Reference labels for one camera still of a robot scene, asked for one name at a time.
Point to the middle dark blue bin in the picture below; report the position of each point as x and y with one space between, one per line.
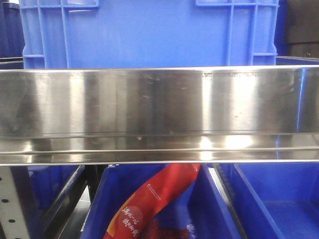
198 213

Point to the dark blue bin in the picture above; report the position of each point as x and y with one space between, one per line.
274 200
52 183
198 213

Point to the left dark blue bin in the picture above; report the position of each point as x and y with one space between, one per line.
52 183

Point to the right dark blue bin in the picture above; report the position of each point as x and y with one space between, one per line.
274 200

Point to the red printed snack bag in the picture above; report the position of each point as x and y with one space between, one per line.
150 198

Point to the large light blue crate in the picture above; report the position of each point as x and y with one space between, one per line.
148 33

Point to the black foam stack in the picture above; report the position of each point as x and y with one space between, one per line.
302 28

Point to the stainless steel conveyor rail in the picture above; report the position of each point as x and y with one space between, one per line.
164 115

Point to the white perforated metal post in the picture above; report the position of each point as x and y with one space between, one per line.
12 215

